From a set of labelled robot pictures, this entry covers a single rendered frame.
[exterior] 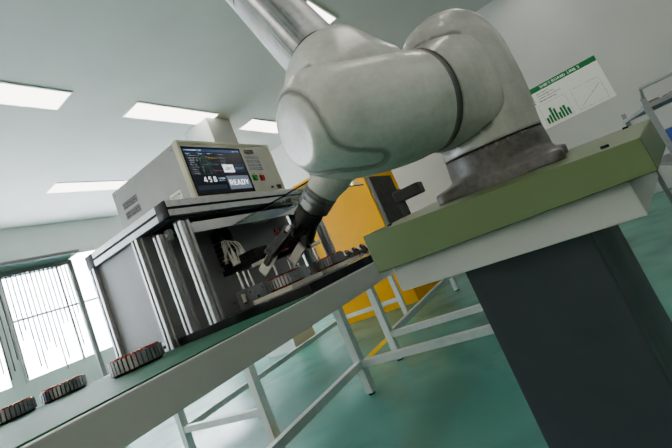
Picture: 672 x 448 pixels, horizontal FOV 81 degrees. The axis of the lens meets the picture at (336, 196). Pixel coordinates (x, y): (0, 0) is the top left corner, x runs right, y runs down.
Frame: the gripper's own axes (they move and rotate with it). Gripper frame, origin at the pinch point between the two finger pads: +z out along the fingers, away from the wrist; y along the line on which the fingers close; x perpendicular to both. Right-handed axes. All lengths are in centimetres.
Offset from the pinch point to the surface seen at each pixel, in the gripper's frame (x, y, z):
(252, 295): -1.6, 2.2, 12.9
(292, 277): 6.6, 2.7, -1.8
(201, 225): -20.5, 13.3, -0.7
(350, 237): -97, -346, 142
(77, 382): -21, 32, 53
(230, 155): -43.3, -12.6, -9.3
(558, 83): -27, -533, -145
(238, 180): -34.9, -11.6, -4.7
